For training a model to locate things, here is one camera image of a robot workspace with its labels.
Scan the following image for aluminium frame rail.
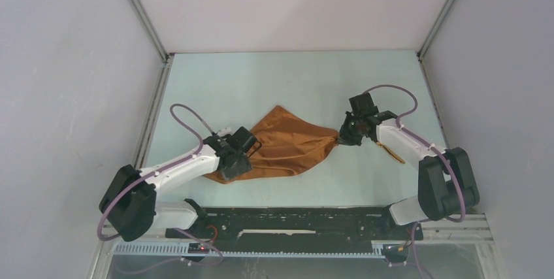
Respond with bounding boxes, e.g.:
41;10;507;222
90;206;506;278

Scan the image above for gold knife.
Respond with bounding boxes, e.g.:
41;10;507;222
376;142;406;165

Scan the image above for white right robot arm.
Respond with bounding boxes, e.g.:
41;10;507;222
338;111;480;238

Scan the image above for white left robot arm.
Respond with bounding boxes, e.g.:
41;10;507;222
97;127;262;242

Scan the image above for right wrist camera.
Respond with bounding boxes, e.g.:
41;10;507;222
349;93;379;116

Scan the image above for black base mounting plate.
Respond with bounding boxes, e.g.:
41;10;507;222
186;206;423;255

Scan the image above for orange cloth napkin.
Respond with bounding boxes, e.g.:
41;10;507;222
204;105;338;184

